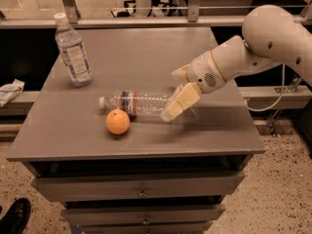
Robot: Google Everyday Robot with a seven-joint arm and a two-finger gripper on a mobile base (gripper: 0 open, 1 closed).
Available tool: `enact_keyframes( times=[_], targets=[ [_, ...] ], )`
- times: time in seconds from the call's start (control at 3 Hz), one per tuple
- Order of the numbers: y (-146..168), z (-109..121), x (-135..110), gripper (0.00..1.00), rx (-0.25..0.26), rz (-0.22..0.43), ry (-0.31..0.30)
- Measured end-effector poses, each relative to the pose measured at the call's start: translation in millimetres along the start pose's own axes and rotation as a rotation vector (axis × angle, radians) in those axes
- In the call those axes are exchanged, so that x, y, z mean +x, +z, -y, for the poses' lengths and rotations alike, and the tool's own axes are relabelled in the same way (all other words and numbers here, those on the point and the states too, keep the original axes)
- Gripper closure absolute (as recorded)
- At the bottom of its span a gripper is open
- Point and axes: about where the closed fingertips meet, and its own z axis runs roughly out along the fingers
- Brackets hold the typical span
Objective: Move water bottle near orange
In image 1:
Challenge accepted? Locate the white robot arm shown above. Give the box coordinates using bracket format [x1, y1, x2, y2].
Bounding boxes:
[161, 5, 312, 122]

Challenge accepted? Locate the top grey drawer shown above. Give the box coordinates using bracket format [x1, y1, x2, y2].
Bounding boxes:
[32, 171, 245, 202]

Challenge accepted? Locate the clear water bottle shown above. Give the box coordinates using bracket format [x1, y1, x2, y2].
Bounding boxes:
[98, 90, 173, 119]

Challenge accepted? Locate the white cable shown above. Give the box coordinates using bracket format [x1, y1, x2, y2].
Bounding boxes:
[246, 63, 287, 113]

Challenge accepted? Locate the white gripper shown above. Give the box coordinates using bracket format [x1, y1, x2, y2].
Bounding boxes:
[161, 51, 226, 122]

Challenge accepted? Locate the grey metal railing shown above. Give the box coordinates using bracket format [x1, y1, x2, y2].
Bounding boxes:
[0, 0, 311, 28]

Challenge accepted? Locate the middle grey drawer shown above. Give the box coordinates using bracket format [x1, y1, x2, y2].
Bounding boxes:
[61, 205, 225, 226]

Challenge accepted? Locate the black leather shoe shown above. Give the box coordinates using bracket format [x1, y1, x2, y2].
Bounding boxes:
[0, 198, 31, 234]

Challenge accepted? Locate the white folded cloth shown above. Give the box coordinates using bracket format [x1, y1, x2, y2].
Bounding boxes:
[0, 79, 24, 107]

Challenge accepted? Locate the orange fruit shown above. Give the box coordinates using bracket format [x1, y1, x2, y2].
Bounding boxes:
[106, 109, 130, 135]

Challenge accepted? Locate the grey drawer cabinet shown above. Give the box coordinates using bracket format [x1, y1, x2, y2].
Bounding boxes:
[8, 28, 264, 234]

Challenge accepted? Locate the bottom grey drawer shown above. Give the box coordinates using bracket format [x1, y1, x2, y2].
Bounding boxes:
[83, 221, 212, 234]

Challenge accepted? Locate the upright labelled water bottle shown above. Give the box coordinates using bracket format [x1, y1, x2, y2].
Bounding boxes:
[54, 13, 93, 87]

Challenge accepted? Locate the grey drawer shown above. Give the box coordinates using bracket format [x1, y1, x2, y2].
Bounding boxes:
[32, 171, 245, 202]
[83, 221, 212, 234]
[61, 205, 225, 226]

